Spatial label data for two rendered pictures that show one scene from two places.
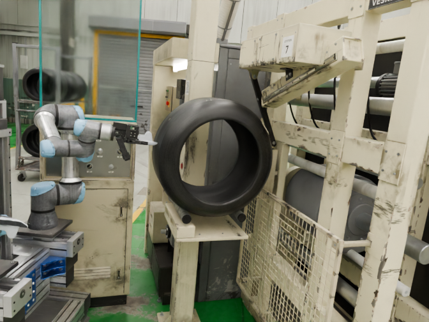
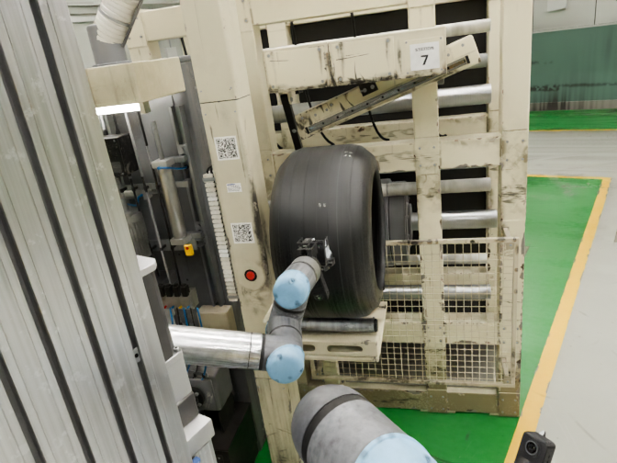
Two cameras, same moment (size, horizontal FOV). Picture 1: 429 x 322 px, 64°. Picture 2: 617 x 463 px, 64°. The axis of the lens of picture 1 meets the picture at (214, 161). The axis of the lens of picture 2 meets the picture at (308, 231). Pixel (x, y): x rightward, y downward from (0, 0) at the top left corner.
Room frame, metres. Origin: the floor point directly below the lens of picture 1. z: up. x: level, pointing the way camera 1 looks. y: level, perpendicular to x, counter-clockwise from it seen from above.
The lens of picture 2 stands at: (0.89, 1.37, 1.79)
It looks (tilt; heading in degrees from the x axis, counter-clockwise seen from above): 21 degrees down; 304
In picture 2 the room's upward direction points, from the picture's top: 8 degrees counter-clockwise
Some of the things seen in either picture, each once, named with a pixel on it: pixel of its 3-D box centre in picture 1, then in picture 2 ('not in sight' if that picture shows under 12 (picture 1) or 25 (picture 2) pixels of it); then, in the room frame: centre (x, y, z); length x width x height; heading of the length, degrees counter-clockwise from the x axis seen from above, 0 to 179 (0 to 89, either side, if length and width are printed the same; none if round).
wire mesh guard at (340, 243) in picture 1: (275, 266); (404, 315); (1.61, -0.36, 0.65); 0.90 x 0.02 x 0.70; 18
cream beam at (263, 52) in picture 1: (286, 53); (356, 60); (1.70, -0.29, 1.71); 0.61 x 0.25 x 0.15; 18
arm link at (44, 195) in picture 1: (44, 195); not in sight; (1.72, 0.88, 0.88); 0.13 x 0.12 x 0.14; 125
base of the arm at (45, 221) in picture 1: (43, 216); not in sight; (1.72, 0.89, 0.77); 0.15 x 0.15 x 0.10
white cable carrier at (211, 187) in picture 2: not in sight; (224, 238); (2.03, 0.18, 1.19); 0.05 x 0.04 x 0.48; 108
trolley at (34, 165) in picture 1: (57, 114); not in sight; (5.33, 2.52, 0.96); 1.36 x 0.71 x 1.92; 178
